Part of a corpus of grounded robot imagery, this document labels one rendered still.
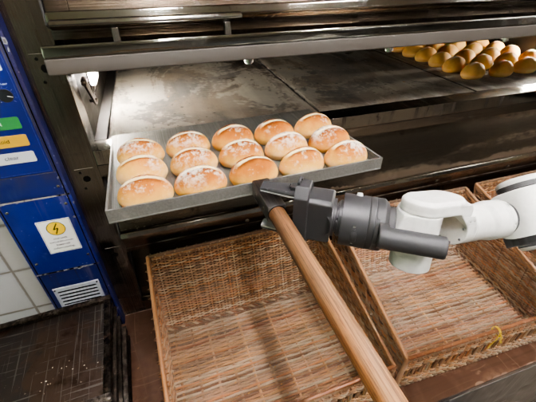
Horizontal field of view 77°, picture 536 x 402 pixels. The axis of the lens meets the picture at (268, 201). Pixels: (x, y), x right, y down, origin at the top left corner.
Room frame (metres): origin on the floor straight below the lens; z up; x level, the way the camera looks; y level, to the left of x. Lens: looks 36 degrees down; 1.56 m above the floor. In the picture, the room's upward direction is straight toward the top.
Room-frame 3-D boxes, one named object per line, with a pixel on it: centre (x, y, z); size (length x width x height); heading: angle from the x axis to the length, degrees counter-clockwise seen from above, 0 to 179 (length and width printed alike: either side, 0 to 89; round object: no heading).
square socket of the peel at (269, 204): (0.50, 0.00, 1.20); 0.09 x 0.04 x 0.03; 20
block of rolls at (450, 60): (1.60, -0.85, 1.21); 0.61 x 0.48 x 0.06; 18
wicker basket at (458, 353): (0.75, -0.54, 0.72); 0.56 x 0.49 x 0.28; 107
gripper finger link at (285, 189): (0.47, -0.02, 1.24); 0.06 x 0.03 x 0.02; 75
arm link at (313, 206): (0.45, -0.11, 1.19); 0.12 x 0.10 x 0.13; 75
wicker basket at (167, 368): (0.56, 0.02, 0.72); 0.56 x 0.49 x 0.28; 109
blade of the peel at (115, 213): (0.71, 0.08, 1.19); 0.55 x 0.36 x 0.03; 110
